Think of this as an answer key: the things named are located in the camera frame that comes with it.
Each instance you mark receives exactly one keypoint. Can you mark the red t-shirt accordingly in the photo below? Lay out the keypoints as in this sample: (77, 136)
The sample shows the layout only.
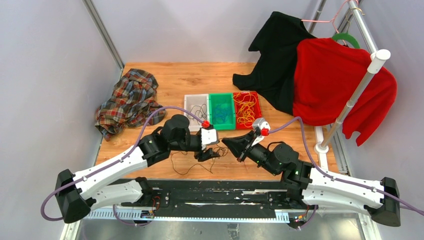
(326, 76)

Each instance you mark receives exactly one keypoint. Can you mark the white clothes rack pole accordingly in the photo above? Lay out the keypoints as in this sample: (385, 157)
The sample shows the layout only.
(378, 59)

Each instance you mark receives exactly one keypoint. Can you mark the red plastic bin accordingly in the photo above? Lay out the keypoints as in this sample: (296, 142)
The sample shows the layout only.
(247, 109)

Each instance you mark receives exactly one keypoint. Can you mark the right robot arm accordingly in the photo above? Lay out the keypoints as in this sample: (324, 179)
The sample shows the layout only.
(308, 185)

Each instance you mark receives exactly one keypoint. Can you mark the green plastic bin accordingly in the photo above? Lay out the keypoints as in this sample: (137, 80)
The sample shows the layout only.
(222, 111)

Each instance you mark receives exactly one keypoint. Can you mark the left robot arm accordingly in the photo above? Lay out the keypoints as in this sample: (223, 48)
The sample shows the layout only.
(79, 193)

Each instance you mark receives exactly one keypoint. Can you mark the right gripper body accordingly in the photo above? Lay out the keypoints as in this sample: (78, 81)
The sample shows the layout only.
(256, 152)

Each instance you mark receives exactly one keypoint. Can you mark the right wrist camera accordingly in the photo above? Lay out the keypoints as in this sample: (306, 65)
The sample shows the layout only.
(261, 129)

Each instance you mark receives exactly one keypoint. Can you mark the pink hanger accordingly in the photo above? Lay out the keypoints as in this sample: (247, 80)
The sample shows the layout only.
(351, 8)

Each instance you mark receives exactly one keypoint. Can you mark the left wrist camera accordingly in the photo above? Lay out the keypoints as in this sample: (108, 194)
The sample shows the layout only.
(208, 137)

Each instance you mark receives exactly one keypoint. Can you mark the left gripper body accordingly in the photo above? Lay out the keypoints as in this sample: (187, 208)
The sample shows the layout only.
(201, 156)

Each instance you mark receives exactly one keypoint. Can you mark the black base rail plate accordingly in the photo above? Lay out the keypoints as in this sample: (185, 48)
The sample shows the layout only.
(217, 199)

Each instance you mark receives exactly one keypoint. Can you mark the green hanger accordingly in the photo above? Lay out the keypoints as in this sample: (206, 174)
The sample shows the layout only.
(347, 38)

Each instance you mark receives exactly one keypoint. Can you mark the black t-shirt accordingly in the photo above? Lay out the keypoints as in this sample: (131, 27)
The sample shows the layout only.
(273, 75)

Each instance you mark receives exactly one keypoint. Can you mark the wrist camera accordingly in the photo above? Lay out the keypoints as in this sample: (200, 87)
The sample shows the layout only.
(261, 129)
(208, 137)

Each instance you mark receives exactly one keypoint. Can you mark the plaid shirt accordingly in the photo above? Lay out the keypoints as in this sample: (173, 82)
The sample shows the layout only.
(133, 100)

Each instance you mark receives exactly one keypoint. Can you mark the white plastic bin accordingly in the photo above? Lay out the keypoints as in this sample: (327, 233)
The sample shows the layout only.
(197, 104)

